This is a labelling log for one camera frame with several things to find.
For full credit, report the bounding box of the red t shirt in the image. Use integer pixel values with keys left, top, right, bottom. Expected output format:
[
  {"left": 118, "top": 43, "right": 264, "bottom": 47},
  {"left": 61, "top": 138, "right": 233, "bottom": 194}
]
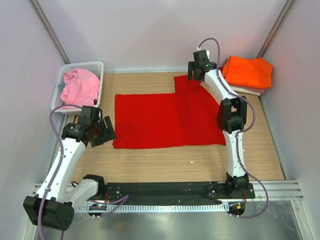
[
  {"left": 218, "top": 66, "right": 224, "bottom": 73},
  {"left": 113, "top": 75, "right": 226, "bottom": 149}
]

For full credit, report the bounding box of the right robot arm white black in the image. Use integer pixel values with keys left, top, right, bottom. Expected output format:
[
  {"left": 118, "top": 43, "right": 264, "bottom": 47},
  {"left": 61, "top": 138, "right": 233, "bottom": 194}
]
[{"left": 187, "top": 50, "right": 249, "bottom": 198}]

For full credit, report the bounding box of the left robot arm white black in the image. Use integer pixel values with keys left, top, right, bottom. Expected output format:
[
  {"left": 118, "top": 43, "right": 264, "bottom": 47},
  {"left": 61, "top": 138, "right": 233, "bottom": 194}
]
[{"left": 23, "top": 106, "right": 116, "bottom": 231}]

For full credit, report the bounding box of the red folded t shirt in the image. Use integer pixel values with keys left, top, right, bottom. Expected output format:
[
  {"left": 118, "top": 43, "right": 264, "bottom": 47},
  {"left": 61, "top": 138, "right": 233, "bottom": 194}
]
[{"left": 218, "top": 66, "right": 224, "bottom": 73}]

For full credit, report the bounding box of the white plastic basket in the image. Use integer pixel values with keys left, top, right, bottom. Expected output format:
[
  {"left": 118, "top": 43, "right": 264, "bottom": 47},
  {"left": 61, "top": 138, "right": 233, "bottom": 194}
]
[{"left": 51, "top": 61, "right": 104, "bottom": 115}]

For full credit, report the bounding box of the white folded t shirt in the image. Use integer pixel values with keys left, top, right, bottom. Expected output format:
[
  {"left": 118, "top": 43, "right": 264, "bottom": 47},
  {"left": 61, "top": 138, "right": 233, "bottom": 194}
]
[{"left": 230, "top": 85, "right": 261, "bottom": 96}]

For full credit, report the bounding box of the orange folded t shirt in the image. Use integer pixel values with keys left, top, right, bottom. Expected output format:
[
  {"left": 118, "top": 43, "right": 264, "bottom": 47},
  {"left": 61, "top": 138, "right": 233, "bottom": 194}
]
[{"left": 222, "top": 56, "right": 273, "bottom": 90}]

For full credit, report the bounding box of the pink folded t shirt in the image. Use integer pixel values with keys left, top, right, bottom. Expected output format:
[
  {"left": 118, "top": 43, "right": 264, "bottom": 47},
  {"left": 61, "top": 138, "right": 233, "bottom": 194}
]
[{"left": 258, "top": 89, "right": 265, "bottom": 95}]

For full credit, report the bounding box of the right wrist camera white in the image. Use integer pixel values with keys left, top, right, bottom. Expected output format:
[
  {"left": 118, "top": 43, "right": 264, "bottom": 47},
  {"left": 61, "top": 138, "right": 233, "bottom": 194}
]
[{"left": 196, "top": 47, "right": 210, "bottom": 59}]

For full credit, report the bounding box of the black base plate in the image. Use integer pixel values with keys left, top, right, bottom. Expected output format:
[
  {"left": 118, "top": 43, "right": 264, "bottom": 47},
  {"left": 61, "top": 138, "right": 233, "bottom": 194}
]
[{"left": 106, "top": 181, "right": 256, "bottom": 206}]

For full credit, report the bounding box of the right corner aluminium post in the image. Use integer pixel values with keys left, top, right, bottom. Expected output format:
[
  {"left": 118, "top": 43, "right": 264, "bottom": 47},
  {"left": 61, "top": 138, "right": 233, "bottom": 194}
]
[{"left": 256, "top": 0, "right": 297, "bottom": 58}]

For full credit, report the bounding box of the corner aluminium post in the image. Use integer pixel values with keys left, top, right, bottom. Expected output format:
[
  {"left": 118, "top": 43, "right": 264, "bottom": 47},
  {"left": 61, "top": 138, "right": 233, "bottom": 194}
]
[
  {"left": 256, "top": 0, "right": 297, "bottom": 58},
  {"left": 28, "top": 0, "right": 71, "bottom": 64}
]

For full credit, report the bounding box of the left corner aluminium post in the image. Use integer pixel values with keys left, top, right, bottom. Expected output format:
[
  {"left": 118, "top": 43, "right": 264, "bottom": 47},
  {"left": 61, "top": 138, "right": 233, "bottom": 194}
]
[{"left": 28, "top": 0, "right": 71, "bottom": 64}]

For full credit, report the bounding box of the white slotted cable duct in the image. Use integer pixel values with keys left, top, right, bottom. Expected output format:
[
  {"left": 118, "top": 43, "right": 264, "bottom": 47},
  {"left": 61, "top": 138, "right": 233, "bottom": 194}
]
[{"left": 76, "top": 202, "right": 229, "bottom": 214}]

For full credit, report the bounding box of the aluminium rail frame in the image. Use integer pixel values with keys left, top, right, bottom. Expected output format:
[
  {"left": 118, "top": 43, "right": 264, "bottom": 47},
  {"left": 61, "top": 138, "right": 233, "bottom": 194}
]
[{"left": 29, "top": 180, "right": 305, "bottom": 204}]

